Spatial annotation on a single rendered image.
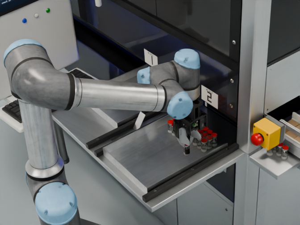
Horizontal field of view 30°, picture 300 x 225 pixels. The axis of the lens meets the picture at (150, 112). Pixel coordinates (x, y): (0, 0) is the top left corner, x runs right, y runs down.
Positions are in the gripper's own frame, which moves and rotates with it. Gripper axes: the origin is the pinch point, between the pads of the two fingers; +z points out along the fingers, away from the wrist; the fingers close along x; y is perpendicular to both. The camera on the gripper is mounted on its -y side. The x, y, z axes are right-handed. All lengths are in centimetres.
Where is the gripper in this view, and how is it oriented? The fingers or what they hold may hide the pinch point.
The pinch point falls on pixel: (185, 141)
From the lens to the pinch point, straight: 190.3
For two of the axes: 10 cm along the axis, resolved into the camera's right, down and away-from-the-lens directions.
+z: 0.6, 8.0, 5.9
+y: 5.9, 4.5, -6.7
